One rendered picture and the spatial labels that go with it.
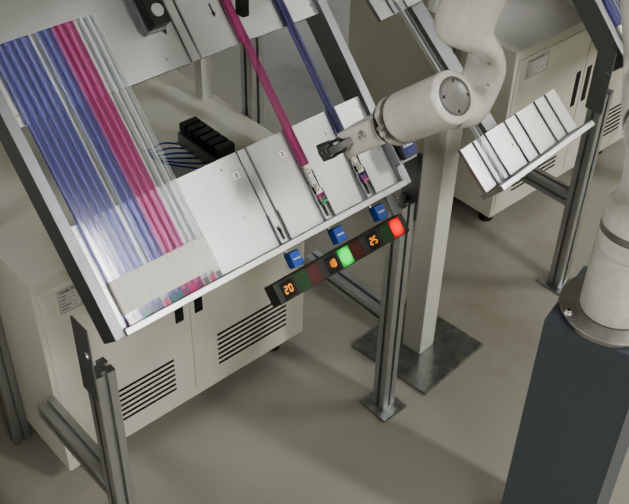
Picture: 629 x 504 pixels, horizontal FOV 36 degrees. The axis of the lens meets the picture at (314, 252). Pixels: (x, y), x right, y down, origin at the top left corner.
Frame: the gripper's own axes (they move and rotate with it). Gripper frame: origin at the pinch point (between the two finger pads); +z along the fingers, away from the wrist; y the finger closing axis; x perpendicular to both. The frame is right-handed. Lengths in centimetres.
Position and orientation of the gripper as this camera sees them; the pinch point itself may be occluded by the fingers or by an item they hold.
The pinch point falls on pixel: (342, 142)
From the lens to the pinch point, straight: 174.8
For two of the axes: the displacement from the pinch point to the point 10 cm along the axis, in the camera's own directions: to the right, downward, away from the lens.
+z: -5.1, 1.3, 8.5
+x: -4.3, -8.9, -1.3
